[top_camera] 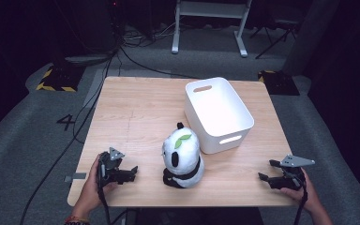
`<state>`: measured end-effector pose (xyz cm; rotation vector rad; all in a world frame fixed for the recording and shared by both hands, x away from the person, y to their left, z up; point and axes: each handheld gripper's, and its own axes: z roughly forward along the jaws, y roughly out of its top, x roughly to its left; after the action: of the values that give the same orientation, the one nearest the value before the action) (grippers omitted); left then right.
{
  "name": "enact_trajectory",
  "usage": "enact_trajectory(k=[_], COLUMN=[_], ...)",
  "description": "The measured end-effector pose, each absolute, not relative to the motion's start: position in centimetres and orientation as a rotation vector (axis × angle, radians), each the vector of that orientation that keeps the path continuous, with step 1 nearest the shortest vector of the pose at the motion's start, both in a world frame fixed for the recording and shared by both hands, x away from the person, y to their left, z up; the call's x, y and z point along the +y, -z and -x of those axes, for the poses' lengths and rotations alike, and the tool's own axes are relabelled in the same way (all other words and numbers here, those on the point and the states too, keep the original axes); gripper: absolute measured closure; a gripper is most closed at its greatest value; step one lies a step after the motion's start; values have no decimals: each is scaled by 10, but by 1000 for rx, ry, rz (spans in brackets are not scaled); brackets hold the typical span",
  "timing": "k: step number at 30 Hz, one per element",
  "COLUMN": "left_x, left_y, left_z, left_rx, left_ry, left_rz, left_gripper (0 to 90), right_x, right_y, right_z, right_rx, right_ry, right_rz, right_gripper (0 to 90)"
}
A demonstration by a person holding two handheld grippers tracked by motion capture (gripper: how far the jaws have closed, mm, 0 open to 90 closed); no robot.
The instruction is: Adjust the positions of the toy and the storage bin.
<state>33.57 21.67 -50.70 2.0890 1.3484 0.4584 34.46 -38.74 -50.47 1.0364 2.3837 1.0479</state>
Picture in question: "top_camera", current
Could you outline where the yellow black striped floor plate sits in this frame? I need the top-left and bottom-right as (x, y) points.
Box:
(35, 64), (86, 93)
(257, 69), (301, 97)

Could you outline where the grey round stand base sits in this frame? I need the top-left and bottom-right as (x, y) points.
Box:
(64, 52), (115, 66)

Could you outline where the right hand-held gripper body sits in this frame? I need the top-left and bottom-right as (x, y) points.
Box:
(270, 154), (316, 191)

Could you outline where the panda plush toy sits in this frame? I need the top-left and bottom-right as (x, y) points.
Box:
(160, 122), (205, 189)

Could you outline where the person's left hand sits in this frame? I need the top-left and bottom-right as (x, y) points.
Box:
(74, 154), (120, 214)

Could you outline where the black tripod stand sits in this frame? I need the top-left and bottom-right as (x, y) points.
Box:
(248, 19), (302, 60)

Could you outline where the person's right hand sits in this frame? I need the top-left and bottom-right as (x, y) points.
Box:
(279, 168), (322, 214)

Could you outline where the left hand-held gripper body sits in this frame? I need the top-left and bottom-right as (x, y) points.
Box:
(97, 146), (127, 189)

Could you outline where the left hand-held gripper cable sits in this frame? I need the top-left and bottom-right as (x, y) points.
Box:
(97, 182), (113, 225)

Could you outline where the grey tape strip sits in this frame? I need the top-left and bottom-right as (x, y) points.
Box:
(64, 172), (88, 184)

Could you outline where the bundle of floor cables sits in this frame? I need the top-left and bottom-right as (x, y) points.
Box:
(118, 22), (182, 49)

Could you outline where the grey curtain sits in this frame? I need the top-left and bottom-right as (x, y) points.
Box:
(282, 0), (341, 77)

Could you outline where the white metal desk frame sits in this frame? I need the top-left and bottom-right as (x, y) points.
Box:
(171, 0), (253, 58)

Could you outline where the right hand-held gripper cable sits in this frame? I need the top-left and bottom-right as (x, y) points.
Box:
(293, 177), (309, 225)

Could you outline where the white plastic storage bin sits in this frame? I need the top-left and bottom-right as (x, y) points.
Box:
(184, 76), (255, 156)

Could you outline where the red beaded bracelet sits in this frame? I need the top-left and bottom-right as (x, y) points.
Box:
(64, 215), (91, 225)

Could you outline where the hand-held gripper cable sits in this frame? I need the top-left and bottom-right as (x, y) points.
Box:
(293, 177), (309, 225)
(97, 182), (113, 225)

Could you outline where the long black floor cable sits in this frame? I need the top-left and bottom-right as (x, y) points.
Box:
(19, 50), (121, 225)

